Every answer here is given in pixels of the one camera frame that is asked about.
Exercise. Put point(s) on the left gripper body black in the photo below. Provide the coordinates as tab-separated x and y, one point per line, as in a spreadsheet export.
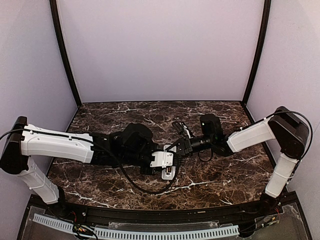
145	162

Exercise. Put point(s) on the black front rail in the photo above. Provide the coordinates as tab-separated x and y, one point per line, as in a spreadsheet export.
238	214

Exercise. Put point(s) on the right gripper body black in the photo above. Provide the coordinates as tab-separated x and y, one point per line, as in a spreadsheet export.
187	146

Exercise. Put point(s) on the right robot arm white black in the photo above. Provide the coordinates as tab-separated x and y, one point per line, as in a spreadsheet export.
292	130

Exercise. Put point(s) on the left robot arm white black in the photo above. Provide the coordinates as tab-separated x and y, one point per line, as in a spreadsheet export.
131	146

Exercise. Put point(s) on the left black frame post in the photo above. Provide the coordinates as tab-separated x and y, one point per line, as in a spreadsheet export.
63	51

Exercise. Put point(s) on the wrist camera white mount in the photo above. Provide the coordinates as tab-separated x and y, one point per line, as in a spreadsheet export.
163	159
182	129

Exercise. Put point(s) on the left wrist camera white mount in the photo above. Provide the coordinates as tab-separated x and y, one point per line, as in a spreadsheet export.
163	159

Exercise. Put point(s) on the right black frame post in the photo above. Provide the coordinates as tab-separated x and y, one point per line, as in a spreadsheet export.
258	51

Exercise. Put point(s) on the black frame post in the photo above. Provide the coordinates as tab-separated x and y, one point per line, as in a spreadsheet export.
258	51
63	51

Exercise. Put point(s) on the white remote control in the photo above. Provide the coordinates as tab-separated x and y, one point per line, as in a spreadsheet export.
168	177

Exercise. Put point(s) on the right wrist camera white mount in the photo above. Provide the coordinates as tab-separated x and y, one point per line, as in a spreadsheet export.
182	129

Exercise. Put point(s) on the white slotted cable duct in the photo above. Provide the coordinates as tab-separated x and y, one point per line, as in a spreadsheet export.
123	231

